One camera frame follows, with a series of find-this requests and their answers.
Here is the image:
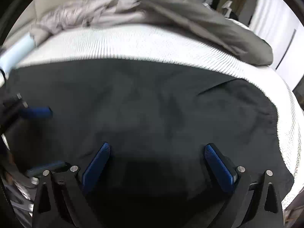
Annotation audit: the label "black pants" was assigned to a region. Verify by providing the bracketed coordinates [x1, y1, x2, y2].
[5, 58, 295, 228]

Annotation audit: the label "white curtain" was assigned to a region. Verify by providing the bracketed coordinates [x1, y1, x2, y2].
[247, 0, 304, 91]

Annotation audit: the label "white patterned mattress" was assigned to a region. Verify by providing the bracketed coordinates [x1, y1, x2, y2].
[0, 24, 304, 209]

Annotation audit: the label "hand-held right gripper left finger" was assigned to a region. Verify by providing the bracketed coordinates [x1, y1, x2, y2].
[32, 142, 112, 228]

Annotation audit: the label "white office chair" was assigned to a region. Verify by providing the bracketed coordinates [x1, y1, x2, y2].
[221, 0, 233, 17]

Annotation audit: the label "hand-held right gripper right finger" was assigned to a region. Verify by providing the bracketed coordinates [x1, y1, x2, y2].
[204, 143, 284, 228]

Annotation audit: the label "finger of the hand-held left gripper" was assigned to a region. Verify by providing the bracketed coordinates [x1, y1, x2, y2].
[0, 93, 53, 133]
[25, 161, 68, 186]

